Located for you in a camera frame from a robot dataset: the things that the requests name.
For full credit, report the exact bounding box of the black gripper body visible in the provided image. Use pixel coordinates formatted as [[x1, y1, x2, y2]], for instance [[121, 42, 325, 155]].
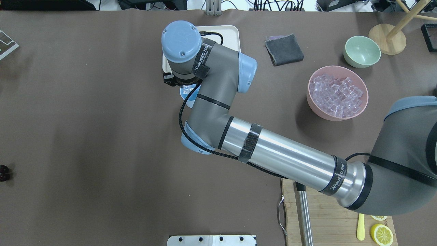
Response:
[[163, 72, 201, 86]]

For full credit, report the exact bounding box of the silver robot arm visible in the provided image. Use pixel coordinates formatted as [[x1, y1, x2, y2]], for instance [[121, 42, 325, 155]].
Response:
[[161, 20, 436, 216]]

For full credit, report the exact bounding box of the light blue cup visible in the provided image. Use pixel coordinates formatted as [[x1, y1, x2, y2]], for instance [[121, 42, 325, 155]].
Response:
[[180, 84, 200, 108]]

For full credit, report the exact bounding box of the pile of ice cubes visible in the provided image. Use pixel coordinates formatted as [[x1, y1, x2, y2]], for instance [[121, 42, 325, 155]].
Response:
[[308, 73, 365, 119]]

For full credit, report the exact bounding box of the wooden cup tree stand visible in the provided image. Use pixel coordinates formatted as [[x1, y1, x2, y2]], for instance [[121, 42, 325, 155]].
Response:
[[368, 0, 436, 55]]

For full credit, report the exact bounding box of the cream rabbit tray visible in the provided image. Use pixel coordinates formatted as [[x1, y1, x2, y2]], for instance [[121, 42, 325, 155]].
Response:
[[162, 25, 243, 75]]

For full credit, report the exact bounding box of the grey folded cloth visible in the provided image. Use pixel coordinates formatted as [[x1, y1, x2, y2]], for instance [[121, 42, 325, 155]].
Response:
[[264, 33, 304, 66]]

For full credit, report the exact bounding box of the pink bowl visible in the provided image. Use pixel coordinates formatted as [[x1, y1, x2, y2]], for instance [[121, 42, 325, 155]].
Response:
[[306, 65, 369, 121]]

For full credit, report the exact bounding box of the steel muddler black tip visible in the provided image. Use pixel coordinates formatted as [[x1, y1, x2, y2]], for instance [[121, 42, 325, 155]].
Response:
[[295, 182, 314, 246]]

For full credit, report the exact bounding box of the dark cherry pair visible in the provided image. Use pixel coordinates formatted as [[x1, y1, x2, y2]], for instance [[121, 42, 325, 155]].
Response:
[[0, 165, 11, 182]]

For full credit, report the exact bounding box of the green bowl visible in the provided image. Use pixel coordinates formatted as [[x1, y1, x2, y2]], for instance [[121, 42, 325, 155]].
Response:
[[343, 36, 381, 68]]

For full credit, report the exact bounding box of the wooden cutting board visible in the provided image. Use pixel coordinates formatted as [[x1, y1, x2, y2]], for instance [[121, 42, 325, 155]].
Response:
[[281, 179, 395, 246]]

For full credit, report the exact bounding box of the yellow plastic knife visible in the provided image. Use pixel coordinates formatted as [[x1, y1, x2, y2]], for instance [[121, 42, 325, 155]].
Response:
[[356, 213, 365, 241]]

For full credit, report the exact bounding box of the lemon slice near knife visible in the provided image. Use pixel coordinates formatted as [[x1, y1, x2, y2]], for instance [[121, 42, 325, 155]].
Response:
[[370, 215, 388, 221]]

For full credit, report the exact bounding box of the lemon slice far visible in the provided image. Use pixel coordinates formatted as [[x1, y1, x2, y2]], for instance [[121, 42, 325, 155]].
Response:
[[370, 224, 394, 246]]

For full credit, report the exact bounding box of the aluminium frame post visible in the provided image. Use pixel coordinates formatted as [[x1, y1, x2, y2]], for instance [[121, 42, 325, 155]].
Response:
[[205, 0, 223, 16]]

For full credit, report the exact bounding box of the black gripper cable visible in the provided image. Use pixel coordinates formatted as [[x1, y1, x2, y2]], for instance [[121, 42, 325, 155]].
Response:
[[178, 31, 372, 180]]

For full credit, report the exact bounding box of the white wire cup rack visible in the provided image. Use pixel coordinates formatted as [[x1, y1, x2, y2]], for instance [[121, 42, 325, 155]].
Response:
[[0, 30, 19, 60]]

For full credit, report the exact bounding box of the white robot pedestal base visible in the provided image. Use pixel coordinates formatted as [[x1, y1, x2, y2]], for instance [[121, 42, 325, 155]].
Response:
[[167, 235, 257, 246]]

